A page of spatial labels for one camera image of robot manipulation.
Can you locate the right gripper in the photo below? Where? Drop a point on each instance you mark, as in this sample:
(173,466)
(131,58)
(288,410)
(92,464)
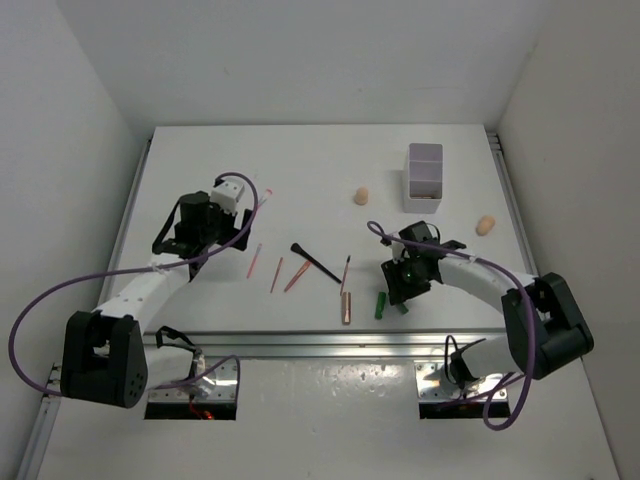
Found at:
(398,291)

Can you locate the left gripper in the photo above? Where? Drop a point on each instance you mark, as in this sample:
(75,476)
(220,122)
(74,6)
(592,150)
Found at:
(231,231)

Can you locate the rose gold lipstick tube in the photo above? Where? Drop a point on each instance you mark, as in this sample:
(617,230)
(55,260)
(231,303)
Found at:
(346,308)

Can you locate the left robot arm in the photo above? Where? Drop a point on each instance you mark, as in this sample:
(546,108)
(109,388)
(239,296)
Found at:
(105,360)

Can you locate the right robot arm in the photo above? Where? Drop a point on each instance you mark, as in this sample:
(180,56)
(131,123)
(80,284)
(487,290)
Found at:
(545,328)

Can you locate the beige makeup sponge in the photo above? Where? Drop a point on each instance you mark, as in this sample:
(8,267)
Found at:
(485,225)
(361,196)

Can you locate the rose spoolie brush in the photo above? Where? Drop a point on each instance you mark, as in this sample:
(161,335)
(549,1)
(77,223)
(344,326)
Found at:
(344,274)

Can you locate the clear acrylic organizer box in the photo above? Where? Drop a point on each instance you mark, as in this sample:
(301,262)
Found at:
(422,175)

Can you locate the black powder brush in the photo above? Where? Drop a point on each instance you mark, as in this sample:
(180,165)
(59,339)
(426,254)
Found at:
(296,248)

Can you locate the rose gold flat brush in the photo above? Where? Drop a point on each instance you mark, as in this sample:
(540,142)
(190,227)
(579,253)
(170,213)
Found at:
(297,276)

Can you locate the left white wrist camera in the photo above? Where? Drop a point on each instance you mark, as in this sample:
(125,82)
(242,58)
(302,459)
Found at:
(226,195)

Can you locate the aluminium front rail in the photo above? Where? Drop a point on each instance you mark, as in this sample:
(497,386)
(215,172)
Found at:
(345,344)

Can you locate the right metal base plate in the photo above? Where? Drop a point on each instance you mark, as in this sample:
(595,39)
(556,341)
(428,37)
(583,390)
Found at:
(433,386)

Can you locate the metal base plate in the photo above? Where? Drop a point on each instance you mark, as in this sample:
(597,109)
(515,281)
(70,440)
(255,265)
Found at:
(433,386)
(218,382)

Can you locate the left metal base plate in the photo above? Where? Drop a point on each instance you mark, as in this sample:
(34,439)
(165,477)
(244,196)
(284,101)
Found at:
(218,382)

